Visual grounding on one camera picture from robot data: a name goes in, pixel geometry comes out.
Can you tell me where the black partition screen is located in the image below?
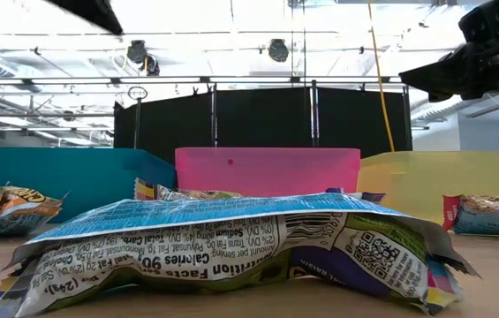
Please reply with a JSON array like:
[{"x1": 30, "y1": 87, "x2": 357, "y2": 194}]
[{"x1": 113, "y1": 86, "x2": 412, "y2": 165}]

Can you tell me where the orange snack bag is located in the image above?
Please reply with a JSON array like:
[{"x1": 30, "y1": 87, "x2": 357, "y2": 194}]
[{"x1": 0, "y1": 185, "x2": 67, "y2": 235}]

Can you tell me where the black pole with ring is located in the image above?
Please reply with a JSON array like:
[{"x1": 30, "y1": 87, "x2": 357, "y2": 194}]
[{"x1": 127, "y1": 85, "x2": 149, "y2": 149}]

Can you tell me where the yellow plastic bin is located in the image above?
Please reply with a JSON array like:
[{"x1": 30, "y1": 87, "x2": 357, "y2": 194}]
[{"x1": 357, "y1": 150, "x2": 499, "y2": 226}]

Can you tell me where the pink-red plastic bin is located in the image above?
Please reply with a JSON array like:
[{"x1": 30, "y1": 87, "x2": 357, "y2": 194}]
[{"x1": 174, "y1": 147, "x2": 362, "y2": 199}]

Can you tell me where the long ceiling light strip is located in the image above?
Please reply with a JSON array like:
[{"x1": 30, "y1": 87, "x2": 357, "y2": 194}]
[{"x1": 0, "y1": 75, "x2": 407, "y2": 86}]

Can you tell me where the black ceiling spotlight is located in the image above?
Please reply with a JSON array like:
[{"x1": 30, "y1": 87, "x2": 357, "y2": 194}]
[
  {"x1": 268, "y1": 38, "x2": 290, "y2": 64},
  {"x1": 125, "y1": 39, "x2": 161, "y2": 77}
]

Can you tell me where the blue plastic bin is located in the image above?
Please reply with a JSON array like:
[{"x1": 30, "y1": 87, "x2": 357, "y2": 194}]
[{"x1": 0, "y1": 147, "x2": 178, "y2": 224}]

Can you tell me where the yellow hanging cable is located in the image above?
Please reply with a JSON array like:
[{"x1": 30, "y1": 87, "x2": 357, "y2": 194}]
[{"x1": 366, "y1": 0, "x2": 396, "y2": 154}]

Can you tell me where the blue wrapper granola bar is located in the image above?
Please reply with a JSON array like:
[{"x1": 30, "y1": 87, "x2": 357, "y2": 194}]
[
  {"x1": 0, "y1": 192, "x2": 482, "y2": 318},
  {"x1": 132, "y1": 177, "x2": 387, "y2": 205}
]

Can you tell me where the red-ended granola bar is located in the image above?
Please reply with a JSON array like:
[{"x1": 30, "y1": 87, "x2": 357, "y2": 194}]
[{"x1": 442, "y1": 191, "x2": 499, "y2": 239}]

